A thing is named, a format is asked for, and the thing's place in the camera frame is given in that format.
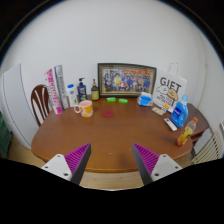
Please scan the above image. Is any blue detergent bottle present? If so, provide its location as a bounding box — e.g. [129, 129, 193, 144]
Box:
[170, 94, 190, 129]

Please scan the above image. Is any patterned snack packet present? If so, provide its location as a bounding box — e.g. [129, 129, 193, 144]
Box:
[151, 105, 167, 116]

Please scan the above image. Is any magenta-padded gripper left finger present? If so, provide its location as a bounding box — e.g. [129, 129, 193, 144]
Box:
[41, 143, 92, 186]

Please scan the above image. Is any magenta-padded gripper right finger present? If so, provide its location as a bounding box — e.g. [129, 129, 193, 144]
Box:
[131, 143, 183, 186]

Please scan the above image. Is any white printed paper bag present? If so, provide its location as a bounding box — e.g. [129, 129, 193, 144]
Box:
[152, 62, 188, 114]

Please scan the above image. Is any white bottle with blue cap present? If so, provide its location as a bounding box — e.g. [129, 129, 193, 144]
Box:
[66, 83, 79, 108]

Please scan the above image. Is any brown wooden chair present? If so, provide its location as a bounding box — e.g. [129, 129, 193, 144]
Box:
[30, 84, 52, 128]

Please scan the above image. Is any dark framed group picture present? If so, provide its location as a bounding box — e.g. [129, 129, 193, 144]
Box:
[97, 62, 158, 98]

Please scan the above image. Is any pink and yellow mug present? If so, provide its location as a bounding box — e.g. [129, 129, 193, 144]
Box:
[73, 99, 94, 118]

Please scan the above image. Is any blue tissue pack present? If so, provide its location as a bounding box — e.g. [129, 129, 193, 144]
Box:
[136, 91, 154, 108]

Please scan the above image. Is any dark blue pump bottle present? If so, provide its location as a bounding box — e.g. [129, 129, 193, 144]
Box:
[76, 77, 88, 103]

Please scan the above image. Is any flat round red coaster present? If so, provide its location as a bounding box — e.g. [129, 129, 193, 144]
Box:
[101, 109, 115, 119]

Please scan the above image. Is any green crate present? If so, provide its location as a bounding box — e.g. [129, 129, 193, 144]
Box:
[0, 111, 13, 158]

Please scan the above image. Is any white remote control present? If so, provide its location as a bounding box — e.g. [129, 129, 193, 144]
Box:
[163, 117, 178, 132]

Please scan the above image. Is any orange-capped juice bottle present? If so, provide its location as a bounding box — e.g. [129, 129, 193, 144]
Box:
[176, 116, 199, 147]

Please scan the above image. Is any white radiator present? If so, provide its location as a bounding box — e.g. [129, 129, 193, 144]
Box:
[191, 130, 224, 165]

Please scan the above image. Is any brown pump bottle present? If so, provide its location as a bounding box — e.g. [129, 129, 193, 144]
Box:
[90, 78, 100, 101]

